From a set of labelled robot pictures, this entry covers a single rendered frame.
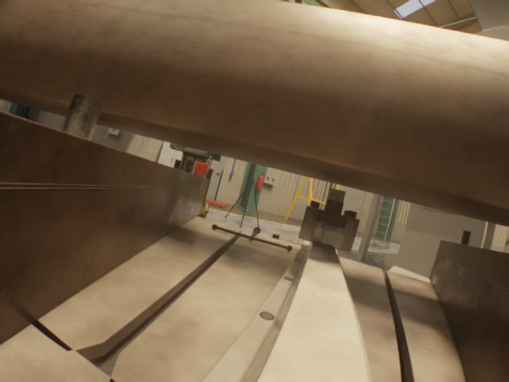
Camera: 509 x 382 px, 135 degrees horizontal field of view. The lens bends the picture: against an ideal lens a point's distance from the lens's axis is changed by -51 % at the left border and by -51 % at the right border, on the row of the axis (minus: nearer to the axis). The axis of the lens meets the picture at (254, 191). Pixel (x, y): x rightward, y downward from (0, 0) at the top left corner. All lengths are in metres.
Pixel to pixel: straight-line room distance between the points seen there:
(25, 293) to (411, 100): 1.33
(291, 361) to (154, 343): 0.30
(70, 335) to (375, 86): 1.27
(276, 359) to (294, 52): 1.11
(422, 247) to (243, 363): 3.14
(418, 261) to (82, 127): 3.50
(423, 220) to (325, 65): 2.79
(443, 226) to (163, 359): 3.25
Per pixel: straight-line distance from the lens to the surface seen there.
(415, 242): 3.44
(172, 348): 0.51
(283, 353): 0.33
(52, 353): 0.48
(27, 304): 0.51
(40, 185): 0.43
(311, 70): 1.05
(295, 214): 10.15
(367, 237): 3.94
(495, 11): 3.07
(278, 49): 1.13
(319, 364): 0.34
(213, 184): 8.42
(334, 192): 1.50
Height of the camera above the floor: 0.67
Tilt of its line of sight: 1 degrees up
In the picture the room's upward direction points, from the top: 15 degrees clockwise
